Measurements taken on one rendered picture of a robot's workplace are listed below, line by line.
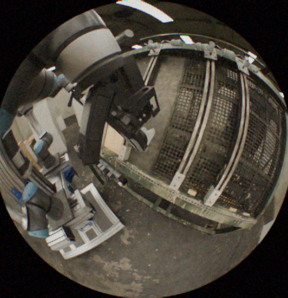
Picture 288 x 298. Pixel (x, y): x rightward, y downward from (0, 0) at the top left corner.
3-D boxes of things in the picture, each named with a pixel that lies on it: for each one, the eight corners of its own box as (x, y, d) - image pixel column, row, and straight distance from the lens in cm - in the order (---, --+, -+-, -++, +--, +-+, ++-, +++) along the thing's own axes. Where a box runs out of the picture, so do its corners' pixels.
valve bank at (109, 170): (96, 172, 124) (89, 159, 108) (104, 165, 126) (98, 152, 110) (122, 196, 97) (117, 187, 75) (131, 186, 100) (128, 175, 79)
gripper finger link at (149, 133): (161, 142, 25) (154, 117, 18) (149, 158, 23) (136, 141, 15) (153, 138, 26) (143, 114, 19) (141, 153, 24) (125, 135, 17)
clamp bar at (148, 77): (122, 155, 85) (101, 159, 70) (157, 51, 118) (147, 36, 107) (129, 160, 79) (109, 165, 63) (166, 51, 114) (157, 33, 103)
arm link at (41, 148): (38, 161, 99) (30, 149, 96) (44, 151, 107) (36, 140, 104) (45, 158, 90) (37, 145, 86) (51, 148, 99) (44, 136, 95)
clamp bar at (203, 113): (168, 181, 69) (157, 199, 48) (204, 54, 107) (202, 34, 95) (180, 187, 69) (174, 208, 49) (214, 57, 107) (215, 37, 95)
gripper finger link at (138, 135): (153, 148, 18) (138, 118, 12) (149, 154, 18) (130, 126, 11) (137, 140, 21) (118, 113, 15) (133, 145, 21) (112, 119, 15)
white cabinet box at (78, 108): (78, 125, 517) (68, 87, 499) (89, 120, 524) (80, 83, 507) (81, 128, 460) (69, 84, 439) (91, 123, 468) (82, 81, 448)
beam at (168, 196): (96, 145, 136) (89, 146, 131) (97, 138, 132) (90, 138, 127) (248, 222, 137) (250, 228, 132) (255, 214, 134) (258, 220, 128)
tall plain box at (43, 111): (54, 148, 417) (36, 106, 391) (66, 140, 406) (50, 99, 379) (54, 160, 338) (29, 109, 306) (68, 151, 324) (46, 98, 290)
